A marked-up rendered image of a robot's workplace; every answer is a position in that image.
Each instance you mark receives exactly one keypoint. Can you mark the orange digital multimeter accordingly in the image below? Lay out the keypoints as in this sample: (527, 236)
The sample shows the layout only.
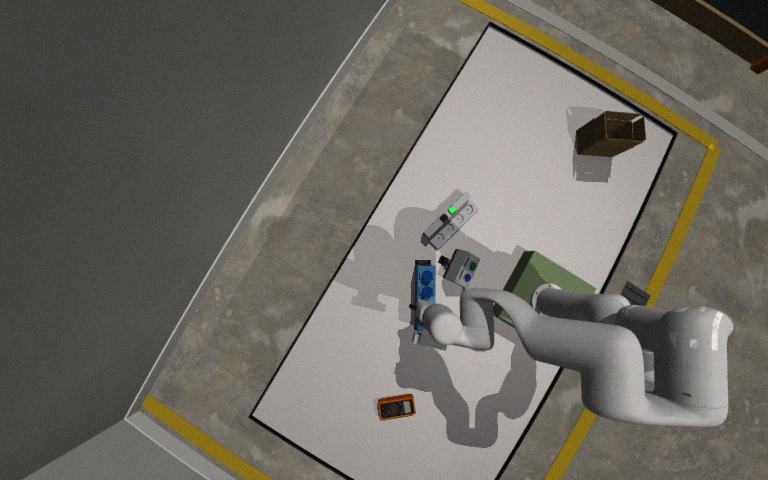
(396, 406)

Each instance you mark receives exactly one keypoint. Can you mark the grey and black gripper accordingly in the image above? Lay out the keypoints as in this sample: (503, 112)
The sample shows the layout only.
(420, 307)

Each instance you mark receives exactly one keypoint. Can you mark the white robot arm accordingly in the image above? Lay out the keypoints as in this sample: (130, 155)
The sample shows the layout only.
(690, 349)

